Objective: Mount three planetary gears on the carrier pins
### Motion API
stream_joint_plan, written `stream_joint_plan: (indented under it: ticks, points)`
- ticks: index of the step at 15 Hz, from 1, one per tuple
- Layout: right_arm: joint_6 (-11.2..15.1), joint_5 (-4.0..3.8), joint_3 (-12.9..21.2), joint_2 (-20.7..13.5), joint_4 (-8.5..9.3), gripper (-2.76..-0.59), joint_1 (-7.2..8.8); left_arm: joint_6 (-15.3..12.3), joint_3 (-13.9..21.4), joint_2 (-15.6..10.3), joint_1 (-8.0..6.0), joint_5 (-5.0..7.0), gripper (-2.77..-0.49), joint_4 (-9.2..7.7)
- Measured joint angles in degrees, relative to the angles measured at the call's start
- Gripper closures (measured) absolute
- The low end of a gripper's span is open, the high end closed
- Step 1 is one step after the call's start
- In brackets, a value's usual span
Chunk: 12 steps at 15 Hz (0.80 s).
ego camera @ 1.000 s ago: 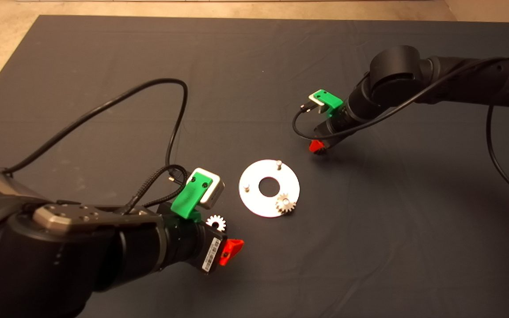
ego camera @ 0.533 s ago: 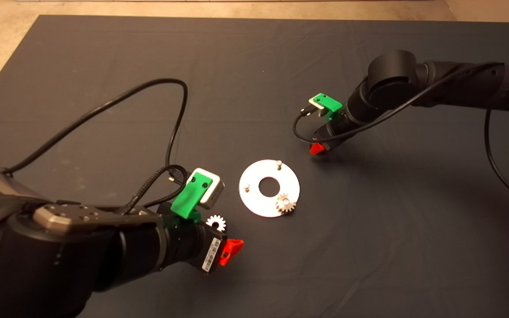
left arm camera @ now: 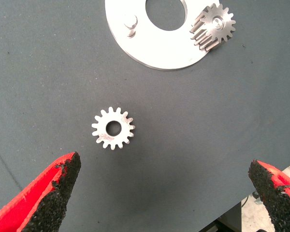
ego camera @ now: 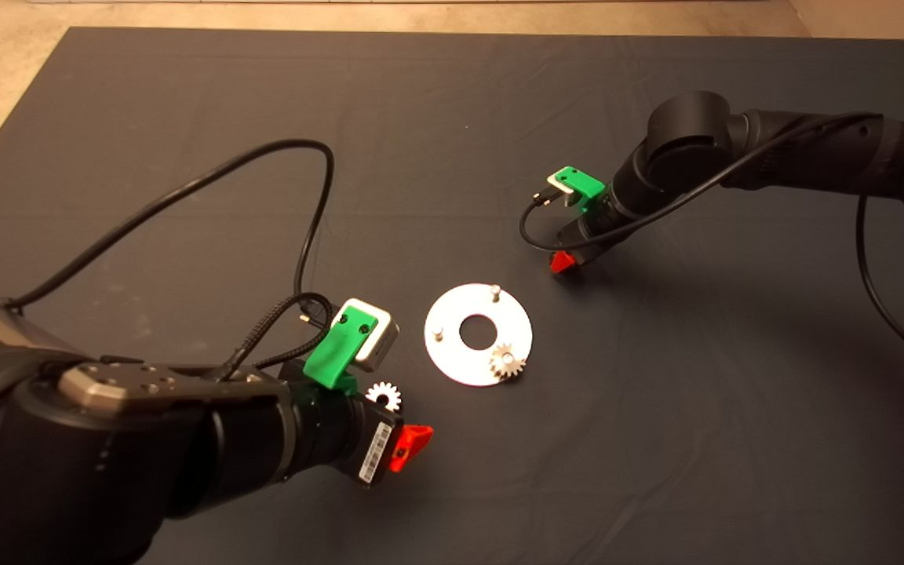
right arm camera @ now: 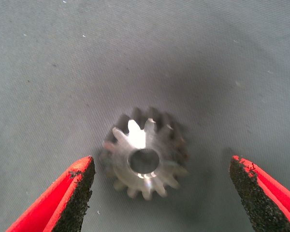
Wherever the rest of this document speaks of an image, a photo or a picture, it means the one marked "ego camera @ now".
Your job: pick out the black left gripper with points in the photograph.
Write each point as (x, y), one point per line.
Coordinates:
(358, 441)

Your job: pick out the round metal carrier plate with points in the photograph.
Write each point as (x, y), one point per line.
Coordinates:
(452, 361)

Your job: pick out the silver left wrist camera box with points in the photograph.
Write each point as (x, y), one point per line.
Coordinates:
(381, 341)

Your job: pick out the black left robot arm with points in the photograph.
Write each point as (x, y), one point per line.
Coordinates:
(107, 471)

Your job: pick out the dark grey table cloth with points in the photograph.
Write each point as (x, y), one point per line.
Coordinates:
(499, 118)

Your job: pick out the green right camera mount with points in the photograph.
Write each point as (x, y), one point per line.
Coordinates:
(585, 184)

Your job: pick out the white plastic gear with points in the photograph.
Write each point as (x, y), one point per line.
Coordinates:
(377, 392)

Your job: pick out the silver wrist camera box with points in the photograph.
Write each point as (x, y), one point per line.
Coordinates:
(381, 341)
(558, 188)

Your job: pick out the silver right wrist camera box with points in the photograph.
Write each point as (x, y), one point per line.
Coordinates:
(558, 188)

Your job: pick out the green left camera mount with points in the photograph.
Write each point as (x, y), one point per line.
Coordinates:
(338, 345)

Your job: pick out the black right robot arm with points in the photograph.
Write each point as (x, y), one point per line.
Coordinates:
(734, 141)

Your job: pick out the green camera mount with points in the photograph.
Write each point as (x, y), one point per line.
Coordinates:
(338, 345)
(585, 184)

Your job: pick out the small steel spur gear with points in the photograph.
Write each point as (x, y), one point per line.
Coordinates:
(499, 369)

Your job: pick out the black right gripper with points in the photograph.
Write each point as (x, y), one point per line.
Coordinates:
(589, 235)

